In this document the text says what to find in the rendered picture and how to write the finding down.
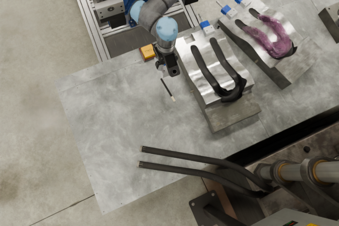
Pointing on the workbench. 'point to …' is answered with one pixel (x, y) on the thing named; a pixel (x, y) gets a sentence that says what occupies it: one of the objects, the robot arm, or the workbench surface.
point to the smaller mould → (331, 20)
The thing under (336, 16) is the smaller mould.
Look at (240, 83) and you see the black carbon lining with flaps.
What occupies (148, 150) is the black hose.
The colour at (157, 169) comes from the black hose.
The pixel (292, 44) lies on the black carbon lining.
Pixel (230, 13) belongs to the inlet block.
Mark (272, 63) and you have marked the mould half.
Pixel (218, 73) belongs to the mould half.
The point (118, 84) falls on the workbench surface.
